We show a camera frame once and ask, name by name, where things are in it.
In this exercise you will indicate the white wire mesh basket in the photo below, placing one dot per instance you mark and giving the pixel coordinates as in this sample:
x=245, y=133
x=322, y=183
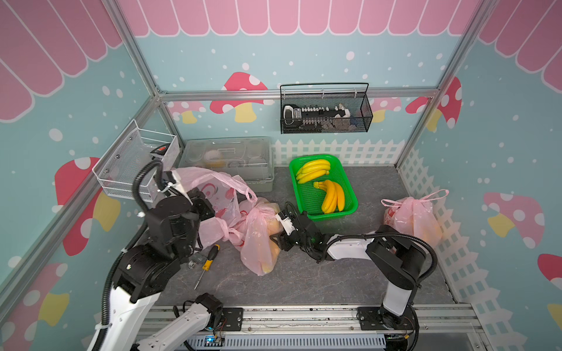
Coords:
x=133, y=150

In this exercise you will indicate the bananas in green basket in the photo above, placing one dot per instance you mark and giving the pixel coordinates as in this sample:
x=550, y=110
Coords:
x=335, y=196

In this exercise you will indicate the green plastic basket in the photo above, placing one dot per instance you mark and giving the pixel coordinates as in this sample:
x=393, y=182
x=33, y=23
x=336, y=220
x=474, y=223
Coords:
x=310, y=199

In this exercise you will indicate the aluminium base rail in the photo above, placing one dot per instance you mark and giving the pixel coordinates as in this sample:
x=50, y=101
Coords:
x=321, y=327

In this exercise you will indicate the clear plastic storage box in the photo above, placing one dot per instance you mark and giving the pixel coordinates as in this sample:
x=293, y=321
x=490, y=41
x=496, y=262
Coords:
x=251, y=158

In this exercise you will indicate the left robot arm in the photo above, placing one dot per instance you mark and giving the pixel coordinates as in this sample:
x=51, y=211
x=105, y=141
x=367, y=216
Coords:
x=139, y=275

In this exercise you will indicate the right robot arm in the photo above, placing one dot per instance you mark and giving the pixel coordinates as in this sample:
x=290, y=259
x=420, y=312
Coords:
x=404, y=260

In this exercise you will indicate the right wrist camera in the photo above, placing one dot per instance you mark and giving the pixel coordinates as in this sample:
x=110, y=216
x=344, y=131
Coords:
x=284, y=218

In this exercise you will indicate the black wire mesh basket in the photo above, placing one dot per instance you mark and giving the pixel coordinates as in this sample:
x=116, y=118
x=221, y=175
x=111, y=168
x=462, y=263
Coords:
x=317, y=108

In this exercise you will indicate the pink plastic bag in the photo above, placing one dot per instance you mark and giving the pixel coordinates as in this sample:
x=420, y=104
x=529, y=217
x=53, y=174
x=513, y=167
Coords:
x=251, y=235
x=415, y=217

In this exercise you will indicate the yellow handle screwdriver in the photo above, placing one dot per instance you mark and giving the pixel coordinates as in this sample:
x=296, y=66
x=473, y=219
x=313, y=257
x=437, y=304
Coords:
x=213, y=253

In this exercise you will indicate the pink plastic bags pile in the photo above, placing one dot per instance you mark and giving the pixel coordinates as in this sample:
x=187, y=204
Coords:
x=231, y=199

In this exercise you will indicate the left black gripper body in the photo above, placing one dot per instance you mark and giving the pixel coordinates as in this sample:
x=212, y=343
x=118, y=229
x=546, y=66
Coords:
x=205, y=209

